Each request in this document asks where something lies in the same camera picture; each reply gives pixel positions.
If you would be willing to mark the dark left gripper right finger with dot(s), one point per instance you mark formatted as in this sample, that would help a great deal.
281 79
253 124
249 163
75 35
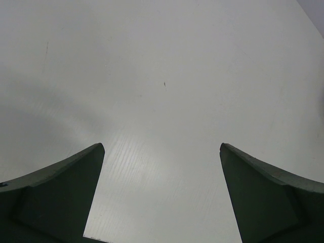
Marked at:
271 204

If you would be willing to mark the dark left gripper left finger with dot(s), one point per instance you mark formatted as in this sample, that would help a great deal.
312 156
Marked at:
52 204

